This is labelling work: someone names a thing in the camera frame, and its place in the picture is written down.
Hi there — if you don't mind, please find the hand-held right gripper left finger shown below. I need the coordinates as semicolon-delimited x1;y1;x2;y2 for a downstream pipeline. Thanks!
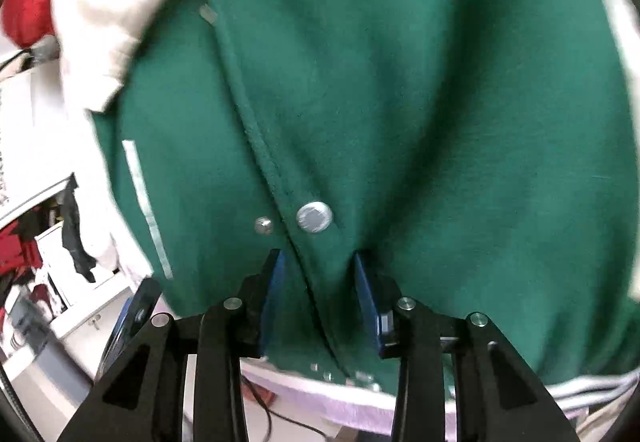
57;249;287;442

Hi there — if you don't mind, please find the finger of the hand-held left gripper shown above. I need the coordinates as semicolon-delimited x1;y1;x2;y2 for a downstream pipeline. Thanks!
96;277;163;375

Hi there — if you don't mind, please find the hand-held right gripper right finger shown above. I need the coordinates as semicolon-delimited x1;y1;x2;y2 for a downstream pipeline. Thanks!
352;250;581;442

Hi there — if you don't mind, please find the green jacket with white sleeves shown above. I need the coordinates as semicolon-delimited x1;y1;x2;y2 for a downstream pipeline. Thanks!
50;0;640;423

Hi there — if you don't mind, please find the white cabinet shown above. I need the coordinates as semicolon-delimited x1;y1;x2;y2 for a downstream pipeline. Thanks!
32;222;133;340

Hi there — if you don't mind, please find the black hanging cloth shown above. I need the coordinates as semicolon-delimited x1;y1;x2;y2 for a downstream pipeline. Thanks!
59;176;99;283

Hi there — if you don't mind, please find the pale pink sheet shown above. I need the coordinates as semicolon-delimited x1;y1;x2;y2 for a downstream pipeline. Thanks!
240;362;461;442

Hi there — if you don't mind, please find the dark red cloth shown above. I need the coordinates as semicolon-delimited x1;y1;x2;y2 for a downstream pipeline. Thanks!
0;222;42;285

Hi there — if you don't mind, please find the black cable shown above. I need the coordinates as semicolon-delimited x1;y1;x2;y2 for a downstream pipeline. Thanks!
242;372;341;439

